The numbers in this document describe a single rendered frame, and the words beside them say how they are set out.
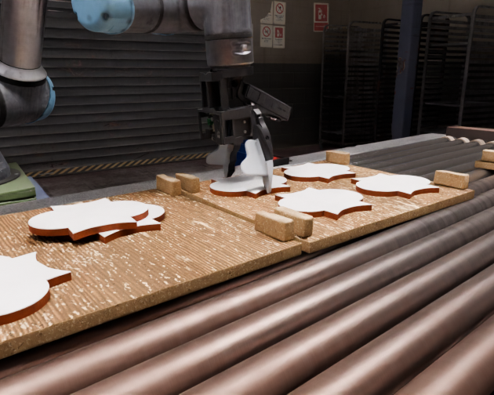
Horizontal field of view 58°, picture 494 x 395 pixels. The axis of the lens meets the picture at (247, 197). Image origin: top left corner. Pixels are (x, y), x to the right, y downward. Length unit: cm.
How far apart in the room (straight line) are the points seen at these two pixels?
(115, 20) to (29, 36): 45
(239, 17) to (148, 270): 41
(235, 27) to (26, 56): 55
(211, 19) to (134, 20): 11
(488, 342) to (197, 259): 29
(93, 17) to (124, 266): 34
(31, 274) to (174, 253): 15
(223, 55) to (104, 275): 39
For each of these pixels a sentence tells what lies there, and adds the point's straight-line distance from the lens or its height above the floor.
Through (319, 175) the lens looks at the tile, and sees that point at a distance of 86.
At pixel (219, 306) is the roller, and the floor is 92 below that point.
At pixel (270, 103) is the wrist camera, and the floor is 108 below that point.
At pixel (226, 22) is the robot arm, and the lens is 72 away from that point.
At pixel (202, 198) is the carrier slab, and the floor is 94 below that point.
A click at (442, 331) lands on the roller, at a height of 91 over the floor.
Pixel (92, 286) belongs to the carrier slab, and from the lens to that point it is 47.
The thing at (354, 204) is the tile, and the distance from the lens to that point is 69.
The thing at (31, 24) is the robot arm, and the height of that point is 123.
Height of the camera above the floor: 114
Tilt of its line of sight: 16 degrees down
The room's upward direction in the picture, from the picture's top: straight up
